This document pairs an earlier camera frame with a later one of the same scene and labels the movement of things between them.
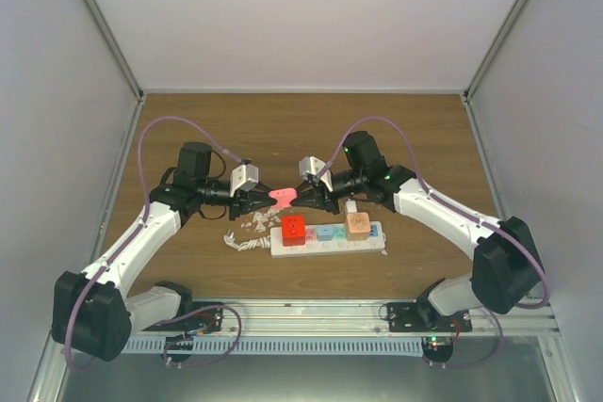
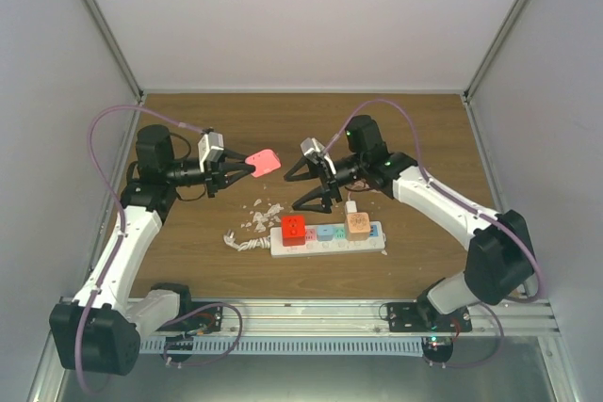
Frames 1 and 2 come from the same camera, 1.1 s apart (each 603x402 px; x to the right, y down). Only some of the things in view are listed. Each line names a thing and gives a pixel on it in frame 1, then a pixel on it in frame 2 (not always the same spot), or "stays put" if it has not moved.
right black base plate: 405,317 stays put
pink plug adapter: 284,197 -> 265,162
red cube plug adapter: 293,230 stays put
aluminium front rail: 357,317 stays put
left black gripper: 241,200 -> 217,173
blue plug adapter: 325,233 stays put
